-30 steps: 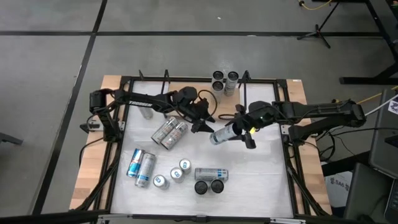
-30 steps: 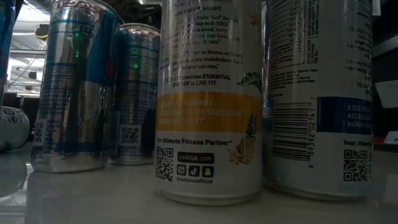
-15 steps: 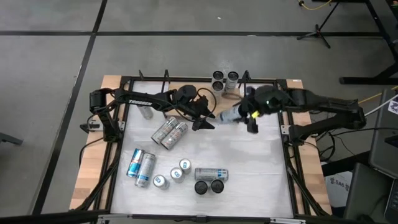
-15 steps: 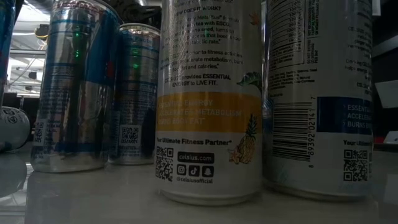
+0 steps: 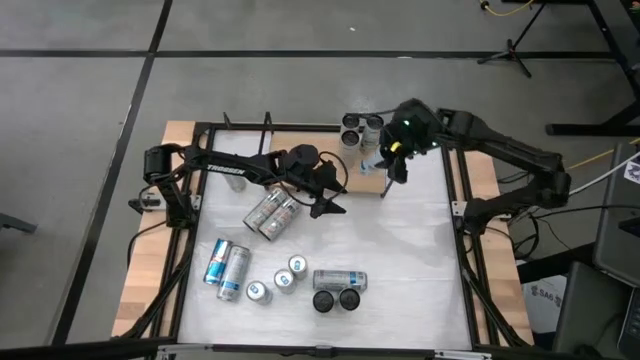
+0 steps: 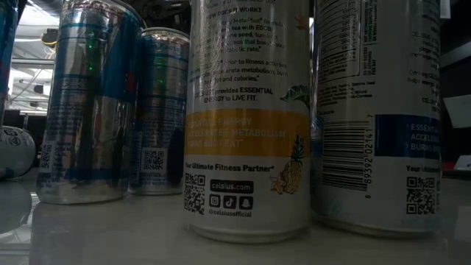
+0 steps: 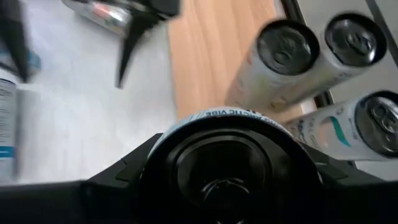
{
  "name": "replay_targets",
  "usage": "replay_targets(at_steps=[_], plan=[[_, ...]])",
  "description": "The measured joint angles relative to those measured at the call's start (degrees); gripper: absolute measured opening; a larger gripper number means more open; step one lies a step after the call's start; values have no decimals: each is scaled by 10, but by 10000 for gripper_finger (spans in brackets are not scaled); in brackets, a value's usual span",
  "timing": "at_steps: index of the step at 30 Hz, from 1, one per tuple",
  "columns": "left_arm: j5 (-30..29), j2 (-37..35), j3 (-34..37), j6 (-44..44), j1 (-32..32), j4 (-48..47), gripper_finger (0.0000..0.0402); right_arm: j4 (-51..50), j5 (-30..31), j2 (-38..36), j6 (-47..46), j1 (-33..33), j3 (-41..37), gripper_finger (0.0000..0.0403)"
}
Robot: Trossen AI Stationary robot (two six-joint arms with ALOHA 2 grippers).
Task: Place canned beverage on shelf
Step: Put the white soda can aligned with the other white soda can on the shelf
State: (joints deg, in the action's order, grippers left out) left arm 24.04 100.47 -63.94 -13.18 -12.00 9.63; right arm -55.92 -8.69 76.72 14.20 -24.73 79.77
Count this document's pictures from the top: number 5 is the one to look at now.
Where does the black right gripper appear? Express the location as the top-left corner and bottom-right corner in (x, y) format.
(380, 127), (416, 185)

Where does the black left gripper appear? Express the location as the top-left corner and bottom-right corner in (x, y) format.
(279, 162), (348, 220)

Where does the white and orange Celsius can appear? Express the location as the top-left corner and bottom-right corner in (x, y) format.
(257, 196), (304, 242)
(242, 186), (290, 229)

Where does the small silver blue Red Bull can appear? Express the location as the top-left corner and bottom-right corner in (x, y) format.
(244, 279), (274, 306)
(272, 268), (297, 295)
(287, 253), (310, 281)

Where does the Celsius Arctic Vibe can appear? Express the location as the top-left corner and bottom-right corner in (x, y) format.
(338, 287), (362, 312)

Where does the Celsius can with blue palm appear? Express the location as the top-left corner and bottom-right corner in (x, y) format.
(312, 268), (369, 293)

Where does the silver can with black top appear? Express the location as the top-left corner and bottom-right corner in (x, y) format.
(224, 173), (248, 194)

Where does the tall silver can blue band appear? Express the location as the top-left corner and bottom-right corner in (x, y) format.
(215, 244), (252, 303)

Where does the black tripod stand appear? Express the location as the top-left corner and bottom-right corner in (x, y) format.
(476, 2), (549, 79)

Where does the black desk leg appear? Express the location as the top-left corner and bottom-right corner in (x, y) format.
(516, 243), (597, 285)

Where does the white printed box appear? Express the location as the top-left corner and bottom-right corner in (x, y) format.
(521, 273), (569, 335)

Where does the dark grey case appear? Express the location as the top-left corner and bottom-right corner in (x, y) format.
(551, 260), (640, 360)

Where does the dark chair base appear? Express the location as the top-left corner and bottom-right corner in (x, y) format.
(0, 212), (39, 235)

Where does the wooden shelf with black frame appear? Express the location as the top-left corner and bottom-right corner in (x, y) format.
(255, 110), (404, 199)

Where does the black metal rig frame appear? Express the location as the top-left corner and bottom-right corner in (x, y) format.
(110, 119), (535, 360)

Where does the black desk frame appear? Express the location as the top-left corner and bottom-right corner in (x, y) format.
(544, 0), (640, 137)

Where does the yellow cable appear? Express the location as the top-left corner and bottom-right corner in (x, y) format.
(478, 0), (536, 17)
(567, 137), (640, 171)

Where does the black cable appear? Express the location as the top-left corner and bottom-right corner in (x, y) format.
(127, 219), (169, 269)

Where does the white cable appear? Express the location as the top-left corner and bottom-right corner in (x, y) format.
(568, 152), (640, 196)

